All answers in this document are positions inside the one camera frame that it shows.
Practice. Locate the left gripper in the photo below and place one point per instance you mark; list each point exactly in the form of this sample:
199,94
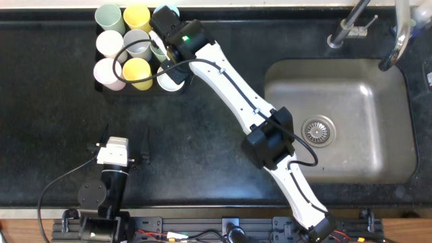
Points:
134,162

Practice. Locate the white cup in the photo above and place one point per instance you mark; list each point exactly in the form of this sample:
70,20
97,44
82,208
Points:
108,44
167,86

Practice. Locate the pink cup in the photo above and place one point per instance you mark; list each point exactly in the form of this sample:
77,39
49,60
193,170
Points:
105,72

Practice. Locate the yellow cup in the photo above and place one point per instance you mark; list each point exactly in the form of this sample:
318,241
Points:
136,16
136,69

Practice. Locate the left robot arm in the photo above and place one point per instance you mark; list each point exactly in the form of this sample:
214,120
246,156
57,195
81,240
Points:
114,189

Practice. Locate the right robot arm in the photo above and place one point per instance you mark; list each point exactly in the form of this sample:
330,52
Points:
229,84

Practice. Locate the black tray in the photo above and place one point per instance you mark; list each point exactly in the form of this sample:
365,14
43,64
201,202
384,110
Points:
141,92

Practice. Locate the grey cup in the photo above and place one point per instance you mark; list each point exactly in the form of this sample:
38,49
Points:
136,47

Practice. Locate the green cup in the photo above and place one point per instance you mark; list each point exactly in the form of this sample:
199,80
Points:
158,50
108,17

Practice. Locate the blue cup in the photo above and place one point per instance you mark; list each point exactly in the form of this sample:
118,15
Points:
170,7

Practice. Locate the steel tap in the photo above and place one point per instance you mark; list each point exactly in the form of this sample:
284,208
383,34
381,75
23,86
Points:
341,32

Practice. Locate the steel sink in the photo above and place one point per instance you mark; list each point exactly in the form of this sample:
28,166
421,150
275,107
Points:
371,118

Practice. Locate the blue soap bottle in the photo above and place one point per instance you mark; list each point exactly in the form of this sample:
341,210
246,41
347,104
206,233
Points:
422,15

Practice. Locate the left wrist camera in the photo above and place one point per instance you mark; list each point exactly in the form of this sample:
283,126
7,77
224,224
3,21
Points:
113,152

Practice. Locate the mounting rail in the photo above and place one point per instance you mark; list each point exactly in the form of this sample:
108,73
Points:
202,226

